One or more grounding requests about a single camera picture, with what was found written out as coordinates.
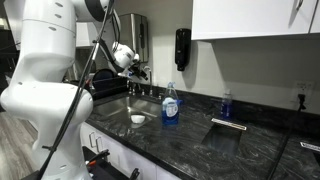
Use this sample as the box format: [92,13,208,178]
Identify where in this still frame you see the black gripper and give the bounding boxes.
[127,61,150,82]

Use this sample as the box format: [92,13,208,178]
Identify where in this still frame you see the chrome gooseneck faucet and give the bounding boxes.
[142,65,156,98]

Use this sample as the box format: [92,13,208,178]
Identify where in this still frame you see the small white bowl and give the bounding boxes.
[130,114,147,125]

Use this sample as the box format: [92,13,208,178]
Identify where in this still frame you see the stainless steel sink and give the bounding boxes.
[91,94,163,130]

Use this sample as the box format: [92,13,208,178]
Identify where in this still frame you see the black dish rack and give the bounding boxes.
[89,75,130,101]

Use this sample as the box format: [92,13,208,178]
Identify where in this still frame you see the steel paper towel dispenser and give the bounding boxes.
[117,12,150,64]

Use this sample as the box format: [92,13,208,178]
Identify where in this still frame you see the dark round plate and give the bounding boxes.
[91,68,116,83]

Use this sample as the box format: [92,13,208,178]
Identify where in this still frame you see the large blue dish soap bottle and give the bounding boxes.
[161,81,183,126]

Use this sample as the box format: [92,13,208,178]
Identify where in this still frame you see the base cabinet fronts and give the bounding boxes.
[78,119,183,180]

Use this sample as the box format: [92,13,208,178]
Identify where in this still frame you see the small blue soap bottle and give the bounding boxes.
[219,88,234,120]

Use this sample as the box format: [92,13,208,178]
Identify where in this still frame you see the black clamp with orange tip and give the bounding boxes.
[84,148,111,168]

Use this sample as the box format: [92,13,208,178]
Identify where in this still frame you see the countertop waste chute opening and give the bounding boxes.
[200,117,248,156]
[299,141,320,168]

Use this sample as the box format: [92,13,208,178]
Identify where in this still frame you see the black wall soap dispenser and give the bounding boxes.
[174,27,192,72]

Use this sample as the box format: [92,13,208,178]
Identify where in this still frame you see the metal cabinet pull handle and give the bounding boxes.
[95,136,105,154]
[88,131,98,150]

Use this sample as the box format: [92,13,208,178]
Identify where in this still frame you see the black power cord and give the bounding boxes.
[265,93,307,180]

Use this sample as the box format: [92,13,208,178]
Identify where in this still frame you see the white wall outlet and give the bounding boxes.
[289,79,315,104]

